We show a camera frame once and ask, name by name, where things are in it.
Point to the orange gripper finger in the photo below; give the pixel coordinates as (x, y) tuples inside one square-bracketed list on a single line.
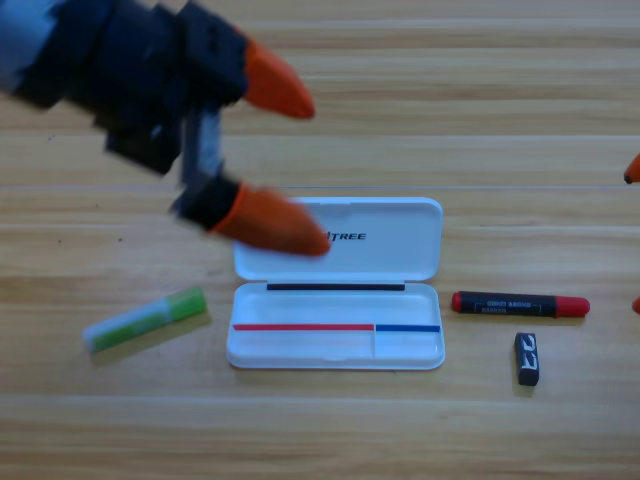
[(637, 305), (275, 222), (634, 170)]

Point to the green and white pen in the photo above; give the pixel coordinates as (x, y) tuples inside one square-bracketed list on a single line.
[(145, 320)]

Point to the red and black marker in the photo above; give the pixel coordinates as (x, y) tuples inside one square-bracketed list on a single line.
[(520, 304)]

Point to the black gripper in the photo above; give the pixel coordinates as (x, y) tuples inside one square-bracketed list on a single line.
[(130, 75)]

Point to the white Unitree pencil case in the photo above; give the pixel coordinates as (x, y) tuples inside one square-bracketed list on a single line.
[(340, 305)]

